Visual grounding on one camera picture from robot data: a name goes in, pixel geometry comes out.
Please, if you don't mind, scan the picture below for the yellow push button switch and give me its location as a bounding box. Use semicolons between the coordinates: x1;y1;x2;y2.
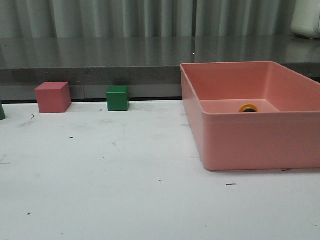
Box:
238;103;259;113

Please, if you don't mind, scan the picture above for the green cube block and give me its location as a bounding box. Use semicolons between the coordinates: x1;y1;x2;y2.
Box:
106;85;129;111

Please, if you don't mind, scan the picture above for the grey counter shelf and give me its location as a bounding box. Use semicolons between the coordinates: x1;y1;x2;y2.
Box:
0;35;320;103

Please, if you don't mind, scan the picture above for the pink cube block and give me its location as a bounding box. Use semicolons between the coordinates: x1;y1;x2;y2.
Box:
34;81;72;114

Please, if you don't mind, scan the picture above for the pink plastic bin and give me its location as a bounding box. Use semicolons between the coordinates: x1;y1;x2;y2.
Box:
180;61;320;171

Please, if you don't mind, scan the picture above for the dark green block at edge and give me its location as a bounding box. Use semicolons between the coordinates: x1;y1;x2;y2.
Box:
0;100;6;121

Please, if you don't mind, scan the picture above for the white appliance in background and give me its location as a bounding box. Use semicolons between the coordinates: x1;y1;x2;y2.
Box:
291;0;320;39

